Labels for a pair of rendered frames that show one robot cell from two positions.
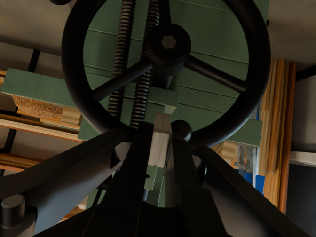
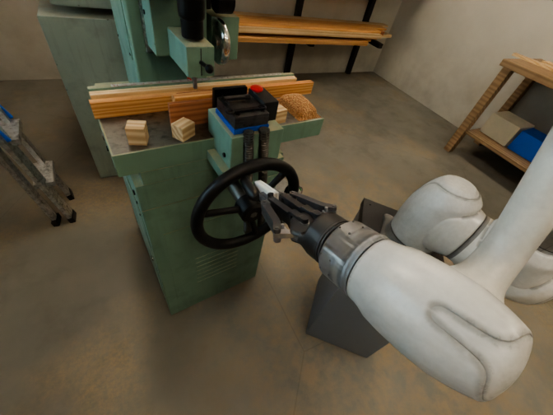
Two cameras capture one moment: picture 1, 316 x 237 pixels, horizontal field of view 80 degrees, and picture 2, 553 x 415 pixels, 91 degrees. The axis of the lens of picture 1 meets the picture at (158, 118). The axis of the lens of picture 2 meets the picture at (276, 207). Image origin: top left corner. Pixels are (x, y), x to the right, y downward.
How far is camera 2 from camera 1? 46 cm
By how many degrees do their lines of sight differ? 54
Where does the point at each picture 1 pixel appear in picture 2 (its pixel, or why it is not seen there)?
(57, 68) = (263, 57)
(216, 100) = (171, 174)
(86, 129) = (278, 137)
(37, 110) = (302, 109)
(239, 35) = (168, 220)
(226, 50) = (174, 207)
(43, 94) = (299, 127)
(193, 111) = (188, 159)
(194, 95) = (191, 170)
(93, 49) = not seen: hidden behind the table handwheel
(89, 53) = not seen: hidden behind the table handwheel
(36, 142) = not seen: outside the picture
